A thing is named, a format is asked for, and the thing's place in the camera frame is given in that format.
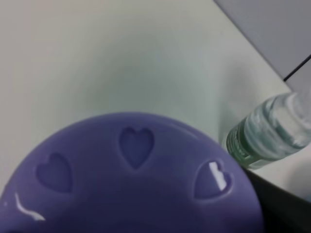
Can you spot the purple lid air freshener can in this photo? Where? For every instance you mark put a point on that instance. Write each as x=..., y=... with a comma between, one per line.
x=129, y=173

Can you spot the clear water bottle green label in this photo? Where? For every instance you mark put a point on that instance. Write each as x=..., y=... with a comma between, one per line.
x=274, y=130

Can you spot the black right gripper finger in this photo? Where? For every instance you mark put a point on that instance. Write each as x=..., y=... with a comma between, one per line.
x=282, y=211

